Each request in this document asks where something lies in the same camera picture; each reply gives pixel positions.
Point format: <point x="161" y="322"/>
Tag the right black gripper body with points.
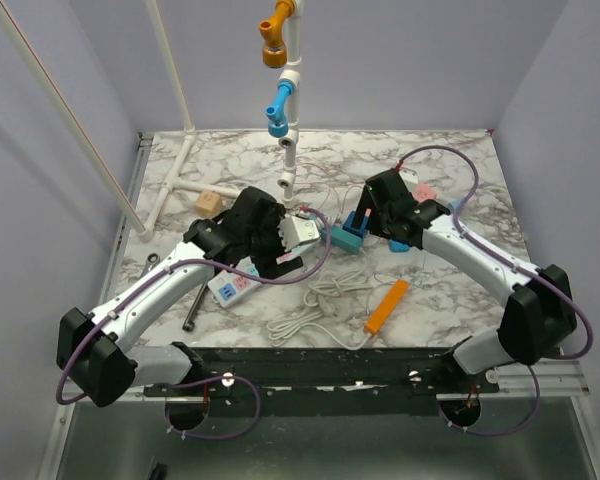
<point x="378" y="221"/>

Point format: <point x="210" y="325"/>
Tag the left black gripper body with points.
<point x="266" y="246"/>

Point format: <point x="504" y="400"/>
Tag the light blue plug adapter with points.
<point x="396" y="246"/>

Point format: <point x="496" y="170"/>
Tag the pink cube socket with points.
<point x="423" y="192"/>

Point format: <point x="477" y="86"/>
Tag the dark blue cube socket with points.
<point x="354" y="229"/>

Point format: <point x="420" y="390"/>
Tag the wooden cube socket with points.
<point x="209" y="204"/>

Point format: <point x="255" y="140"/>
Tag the teal USB power strip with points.
<point x="345" y="240"/>

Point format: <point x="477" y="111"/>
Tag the white long power strip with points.
<point x="228" y="288"/>

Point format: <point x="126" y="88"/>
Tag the orange power strip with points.
<point x="386" y="307"/>

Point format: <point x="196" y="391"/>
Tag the pink plug adapter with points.
<point x="288" y="256"/>

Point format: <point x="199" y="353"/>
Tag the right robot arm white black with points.
<point x="537" y="316"/>

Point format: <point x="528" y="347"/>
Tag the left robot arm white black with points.
<point x="97" y="351"/>

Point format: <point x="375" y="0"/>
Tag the silver ratchet wrench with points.
<point x="151" y="261"/>

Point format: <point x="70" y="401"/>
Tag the blue valve fitting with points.
<point x="277" y="121"/>

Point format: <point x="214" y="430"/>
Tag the orange valve fitting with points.
<point x="274" y="51"/>

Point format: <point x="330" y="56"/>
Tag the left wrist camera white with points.
<point x="296" y="231"/>

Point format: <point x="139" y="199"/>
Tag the dark metal T-handle tool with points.
<point x="189" y="321"/>

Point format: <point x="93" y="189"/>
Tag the white PVC pipe frame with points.
<point x="291" y="71"/>

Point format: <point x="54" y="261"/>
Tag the black mounting rail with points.
<point x="320" y="382"/>

